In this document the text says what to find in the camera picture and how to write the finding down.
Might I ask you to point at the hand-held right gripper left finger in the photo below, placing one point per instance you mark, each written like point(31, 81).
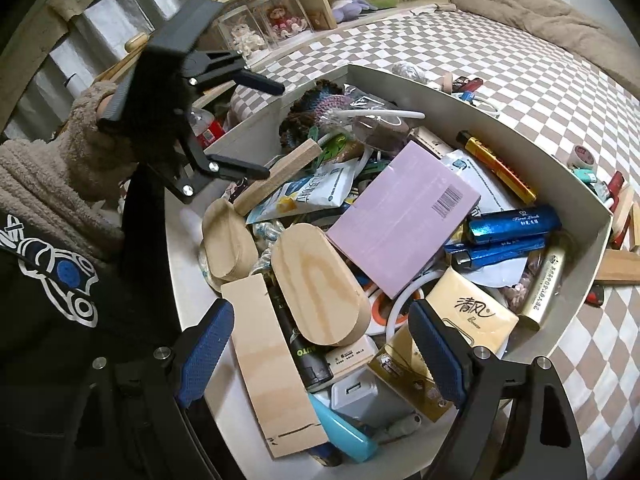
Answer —
point(205, 355)

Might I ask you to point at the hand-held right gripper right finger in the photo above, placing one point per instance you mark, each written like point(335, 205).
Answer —
point(440, 355)

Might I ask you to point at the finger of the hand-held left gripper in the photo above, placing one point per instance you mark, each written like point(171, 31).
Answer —
point(240, 170)
point(260, 84)

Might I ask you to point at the long wooden block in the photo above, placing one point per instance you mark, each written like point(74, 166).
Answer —
point(277, 177)

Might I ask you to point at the blue white plastic pouch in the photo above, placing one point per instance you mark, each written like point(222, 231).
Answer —
point(310, 190)

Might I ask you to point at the brown item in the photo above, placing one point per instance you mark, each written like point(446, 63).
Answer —
point(375, 130)

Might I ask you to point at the lilac box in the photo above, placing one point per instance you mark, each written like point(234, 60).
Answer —
point(400, 220)

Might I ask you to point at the blue metallic lighter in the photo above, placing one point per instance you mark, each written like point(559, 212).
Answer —
point(495, 252)
point(515, 222)

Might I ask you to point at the cream printed box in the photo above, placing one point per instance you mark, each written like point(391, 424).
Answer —
point(430, 142)

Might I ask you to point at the yellow orange tiger packet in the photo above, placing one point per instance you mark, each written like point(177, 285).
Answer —
point(495, 165)

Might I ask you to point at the white storage container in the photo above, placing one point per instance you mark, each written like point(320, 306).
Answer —
point(560, 180)

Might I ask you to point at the person's left forearm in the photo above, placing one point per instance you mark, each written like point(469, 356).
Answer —
point(60, 175)

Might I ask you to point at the person's left hand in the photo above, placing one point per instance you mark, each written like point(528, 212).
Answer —
point(105, 106)

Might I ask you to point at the wooden stick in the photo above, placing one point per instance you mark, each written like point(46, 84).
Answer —
point(132, 45)

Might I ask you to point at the red label bottle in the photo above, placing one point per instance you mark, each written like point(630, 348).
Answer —
point(207, 132)

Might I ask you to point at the white doll display case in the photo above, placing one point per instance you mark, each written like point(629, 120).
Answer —
point(245, 32)

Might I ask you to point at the dark crocheted item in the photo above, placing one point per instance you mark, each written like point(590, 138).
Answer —
point(310, 110)

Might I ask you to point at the yellow tissue packet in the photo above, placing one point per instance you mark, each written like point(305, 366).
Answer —
point(475, 310)

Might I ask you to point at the flat wooden plank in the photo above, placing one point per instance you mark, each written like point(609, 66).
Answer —
point(270, 370)

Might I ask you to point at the red doll display case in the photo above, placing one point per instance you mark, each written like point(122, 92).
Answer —
point(282, 17)

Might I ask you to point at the wooden oval block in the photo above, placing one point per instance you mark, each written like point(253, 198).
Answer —
point(320, 285)
point(230, 245)
point(446, 82)

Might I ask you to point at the white labelled box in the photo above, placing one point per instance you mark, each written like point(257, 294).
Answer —
point(352, 355)

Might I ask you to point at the small cardboard box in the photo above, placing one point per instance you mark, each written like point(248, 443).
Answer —
point(320, 20)

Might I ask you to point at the white charger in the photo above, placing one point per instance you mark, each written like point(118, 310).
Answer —
point(357, 400)

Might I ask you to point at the green clip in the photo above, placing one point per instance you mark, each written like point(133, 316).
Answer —
point(332, 147)

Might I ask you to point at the black cylinder with green print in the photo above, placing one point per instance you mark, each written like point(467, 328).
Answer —
point(305, 355)

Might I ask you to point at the purple plush toy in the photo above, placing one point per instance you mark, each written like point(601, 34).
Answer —
point(352, 10)

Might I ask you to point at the light blue plastic item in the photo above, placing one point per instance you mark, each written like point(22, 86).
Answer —
point(345, 432)

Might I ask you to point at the grey fuzzy pouch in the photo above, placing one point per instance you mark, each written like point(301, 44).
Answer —
point(407, 71)

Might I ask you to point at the person's black printed top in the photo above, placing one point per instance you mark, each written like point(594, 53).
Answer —
point(50, 335)

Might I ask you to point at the white plastic bag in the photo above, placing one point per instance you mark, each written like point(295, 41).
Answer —
point(475, 180)

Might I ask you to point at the beige tape roll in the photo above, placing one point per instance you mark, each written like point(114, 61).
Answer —
point(582, 156)

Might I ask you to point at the checkered bed sheet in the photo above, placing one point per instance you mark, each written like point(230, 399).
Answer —
point(525, 60)

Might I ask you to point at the beige duvet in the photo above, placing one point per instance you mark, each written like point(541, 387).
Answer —
point(550, 15)

